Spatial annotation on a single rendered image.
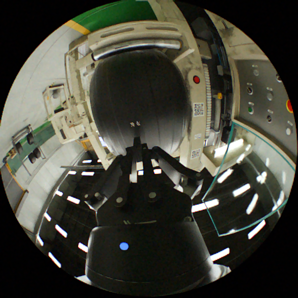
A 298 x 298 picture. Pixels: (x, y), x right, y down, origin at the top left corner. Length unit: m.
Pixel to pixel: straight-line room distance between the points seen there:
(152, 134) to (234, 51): 0.59
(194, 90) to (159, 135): 0.33
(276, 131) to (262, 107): 0.13
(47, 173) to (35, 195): 2.83
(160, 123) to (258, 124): 0.50
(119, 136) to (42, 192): 11.43
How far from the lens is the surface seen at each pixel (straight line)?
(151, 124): 0.22
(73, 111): 4.63
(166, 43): 0.42
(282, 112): 0.54
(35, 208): 11.75
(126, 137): 0.23
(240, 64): 0.63
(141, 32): 0.41
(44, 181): 11.47
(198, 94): 0.51
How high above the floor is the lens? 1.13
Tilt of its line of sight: 32 degrees up
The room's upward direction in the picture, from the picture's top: 168 degrees clockwise
